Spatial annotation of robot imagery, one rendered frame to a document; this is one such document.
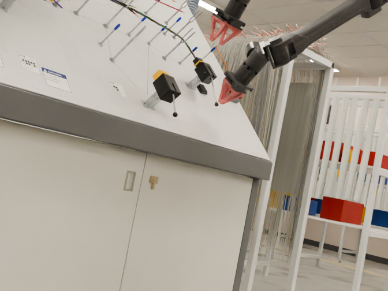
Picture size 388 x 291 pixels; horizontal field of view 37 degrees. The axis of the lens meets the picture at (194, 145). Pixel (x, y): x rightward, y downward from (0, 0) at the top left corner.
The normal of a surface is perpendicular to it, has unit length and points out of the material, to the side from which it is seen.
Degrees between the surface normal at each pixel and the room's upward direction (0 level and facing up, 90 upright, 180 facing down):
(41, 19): 48
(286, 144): 90
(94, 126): 90
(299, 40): 103
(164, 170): 90
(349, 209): 90
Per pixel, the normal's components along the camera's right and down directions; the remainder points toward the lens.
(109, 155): 0.77, 0.11
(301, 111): -0.70, -0.18
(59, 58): 0.70, -0.58
